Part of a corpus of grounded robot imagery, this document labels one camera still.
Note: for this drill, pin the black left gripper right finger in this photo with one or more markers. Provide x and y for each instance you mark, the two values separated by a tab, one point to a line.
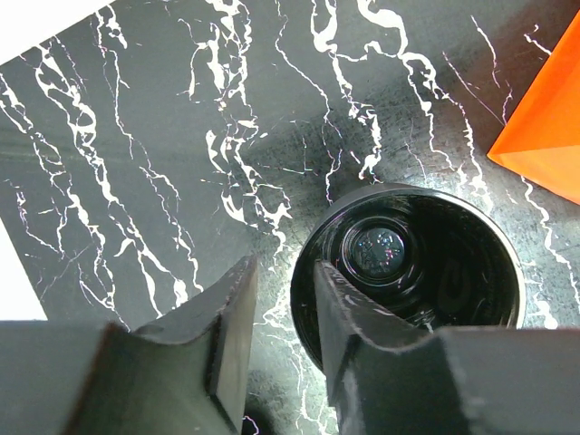
384	376

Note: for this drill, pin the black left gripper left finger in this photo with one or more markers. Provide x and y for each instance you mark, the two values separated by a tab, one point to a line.
183	373

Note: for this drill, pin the stack of black cups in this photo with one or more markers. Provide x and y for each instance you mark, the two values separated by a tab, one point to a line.
427	256

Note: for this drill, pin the orange paper bag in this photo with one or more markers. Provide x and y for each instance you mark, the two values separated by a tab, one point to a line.
541	139

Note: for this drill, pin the stack of black lids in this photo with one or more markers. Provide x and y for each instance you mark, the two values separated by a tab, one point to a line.
250	426

